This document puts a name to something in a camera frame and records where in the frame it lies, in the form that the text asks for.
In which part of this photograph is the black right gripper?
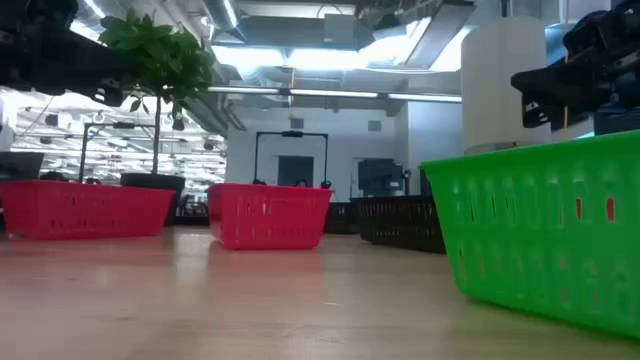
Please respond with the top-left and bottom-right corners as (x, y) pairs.
(510, 0), (640, 136)

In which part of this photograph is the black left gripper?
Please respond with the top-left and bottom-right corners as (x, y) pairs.
(0, 0), (132, 108)

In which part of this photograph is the green plastic basket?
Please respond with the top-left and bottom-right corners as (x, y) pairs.
(419, 129), (640, 340)

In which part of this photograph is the black plastic basket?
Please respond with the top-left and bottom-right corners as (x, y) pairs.
(349, 194), (447, 255)
(323, 201), (360, 235)

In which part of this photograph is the green leafy artificial plant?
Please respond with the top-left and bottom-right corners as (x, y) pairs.
(97, 7), (217, 176)

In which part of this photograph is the black computer monitor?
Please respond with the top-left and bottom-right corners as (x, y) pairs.
(0, 151), (45, 182)

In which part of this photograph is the black equipment cabinet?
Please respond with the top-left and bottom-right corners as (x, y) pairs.
(357, 158), (405, 197)

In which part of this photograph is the dark grey door panel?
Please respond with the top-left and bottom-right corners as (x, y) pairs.
(277, 155), (315, 189)

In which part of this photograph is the long ceiling light tube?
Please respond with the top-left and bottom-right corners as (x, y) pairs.
(207, 85), (464, 105)

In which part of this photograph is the yellow hanging cable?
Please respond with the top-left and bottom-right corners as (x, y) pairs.
(562, 0), (570, 139)

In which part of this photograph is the black gantry frame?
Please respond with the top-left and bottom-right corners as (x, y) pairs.
(253, 130), (330, 190)
(78, 121), (151, 184)

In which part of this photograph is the silver ceiling duct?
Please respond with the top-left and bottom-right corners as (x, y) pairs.
(202, 0), (249, 46)

